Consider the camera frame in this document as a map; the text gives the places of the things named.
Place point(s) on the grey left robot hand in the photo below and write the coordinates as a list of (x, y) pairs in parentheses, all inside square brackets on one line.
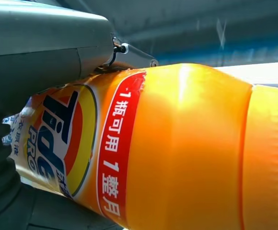
[(45, 41)]

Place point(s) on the orange Tide detergent bottle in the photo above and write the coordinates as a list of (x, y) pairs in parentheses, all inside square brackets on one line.
[(177, 143)]

